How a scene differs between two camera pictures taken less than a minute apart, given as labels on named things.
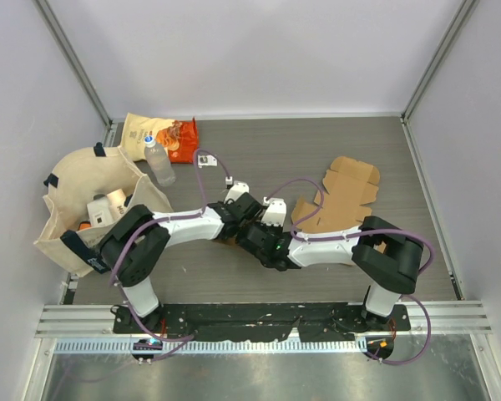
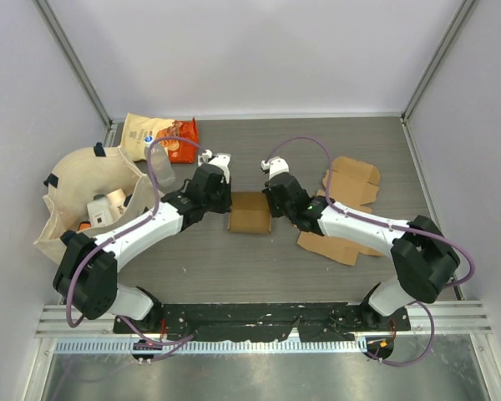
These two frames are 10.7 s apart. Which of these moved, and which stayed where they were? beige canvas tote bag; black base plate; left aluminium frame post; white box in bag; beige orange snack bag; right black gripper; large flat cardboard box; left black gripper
Moved: right black gripper; left black gripper
Stayed: beige orange snack bag; black base plate; beige canvas tote bag; left aluminium frame post; large flat cardboard box; white box in bag
